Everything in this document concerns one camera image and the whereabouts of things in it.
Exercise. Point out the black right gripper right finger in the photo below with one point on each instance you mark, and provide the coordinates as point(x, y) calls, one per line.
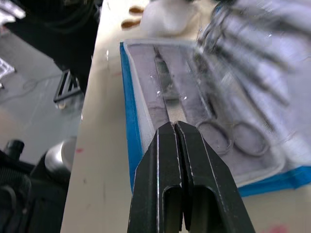
point(206, 184)

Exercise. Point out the white gauze wad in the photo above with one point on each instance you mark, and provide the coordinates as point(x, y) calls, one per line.
point(165, 17)

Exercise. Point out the dark long surgical instrument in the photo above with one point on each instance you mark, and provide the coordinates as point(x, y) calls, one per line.
point(257, 75)
point(264, 52)

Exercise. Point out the black robot torso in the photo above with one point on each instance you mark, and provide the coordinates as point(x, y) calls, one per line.
point(22, 194)

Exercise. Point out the black metal frame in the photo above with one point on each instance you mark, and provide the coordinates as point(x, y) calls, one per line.
point(68, 85)

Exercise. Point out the silver robot joint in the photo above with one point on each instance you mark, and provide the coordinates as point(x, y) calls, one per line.
point(60, 155)

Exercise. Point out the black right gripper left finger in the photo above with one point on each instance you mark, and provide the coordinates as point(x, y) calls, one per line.
point(150, 184)

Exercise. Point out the grey metal tray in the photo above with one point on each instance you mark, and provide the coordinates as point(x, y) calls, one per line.
point(145, 80)

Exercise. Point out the brown oval swab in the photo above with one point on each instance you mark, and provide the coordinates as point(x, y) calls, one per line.
point(136, 10)
point(130, 23)

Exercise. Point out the silver metal tweezers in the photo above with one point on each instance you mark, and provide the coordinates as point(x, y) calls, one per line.
point(167, 97)

